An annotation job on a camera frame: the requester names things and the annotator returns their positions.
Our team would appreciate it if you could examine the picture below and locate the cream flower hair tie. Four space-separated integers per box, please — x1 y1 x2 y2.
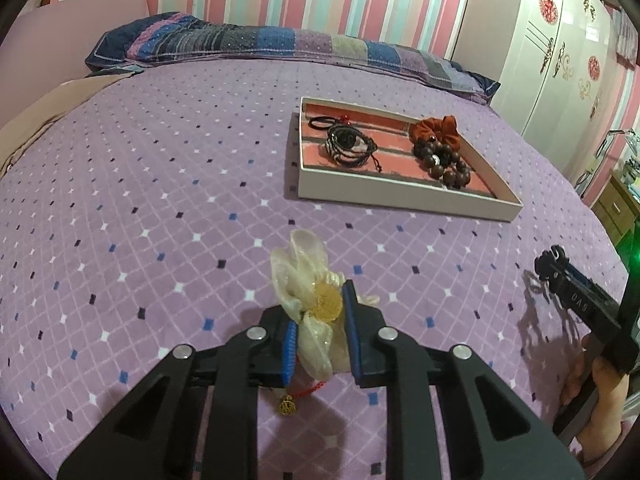
269 228 381 417

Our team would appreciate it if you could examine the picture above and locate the black braided bracelet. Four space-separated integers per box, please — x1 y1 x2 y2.
322 122 383 175

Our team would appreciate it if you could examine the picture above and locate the brown wooden bead bracelet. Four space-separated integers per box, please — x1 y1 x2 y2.
412 138 473 191

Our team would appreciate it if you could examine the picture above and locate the black tie with red beads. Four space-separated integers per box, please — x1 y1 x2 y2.
308 115 350 131

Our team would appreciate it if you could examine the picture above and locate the orange fabric scrunchie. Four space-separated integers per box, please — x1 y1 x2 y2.
409 115 461 152

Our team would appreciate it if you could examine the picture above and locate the small black claw clip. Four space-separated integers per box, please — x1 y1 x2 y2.
534 245 570 294

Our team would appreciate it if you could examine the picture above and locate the right hand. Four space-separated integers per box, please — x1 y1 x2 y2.
560 334 632 466

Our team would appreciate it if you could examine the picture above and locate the wooden bedside drawer cabinet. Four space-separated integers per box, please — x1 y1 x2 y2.
591 171 639 246

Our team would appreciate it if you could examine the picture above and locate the shallow tray with brick lining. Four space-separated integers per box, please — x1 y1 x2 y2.
297 96 523 222

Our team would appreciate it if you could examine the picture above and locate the purple dotted bedspread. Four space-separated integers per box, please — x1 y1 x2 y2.
1 60 627 474

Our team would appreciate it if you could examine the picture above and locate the white decorated wardrobe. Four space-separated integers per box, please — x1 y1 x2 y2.
452 0 612 182

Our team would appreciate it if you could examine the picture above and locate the patchwork striped pillow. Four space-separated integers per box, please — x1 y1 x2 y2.
85 12 500 104

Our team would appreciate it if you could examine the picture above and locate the pink headboard cushion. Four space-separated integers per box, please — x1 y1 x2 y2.
0 0 149 125

